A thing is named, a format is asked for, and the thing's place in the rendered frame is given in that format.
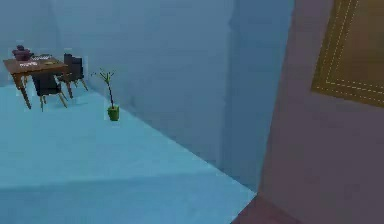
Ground brown wooden table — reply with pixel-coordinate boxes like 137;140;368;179
3;55;70;110

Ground black chair with wooden legs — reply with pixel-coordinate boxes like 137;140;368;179
31;71;69;113
56;52;90;100

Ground grey flat item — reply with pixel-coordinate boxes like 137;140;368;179
30;54;52;62

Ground house plant in green pot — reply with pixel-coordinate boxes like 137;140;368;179
91;68;121;122

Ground brown framed wall picture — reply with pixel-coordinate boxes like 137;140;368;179
310;0;384;109

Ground dark red pot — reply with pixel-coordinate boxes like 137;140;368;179
11;44;35;62

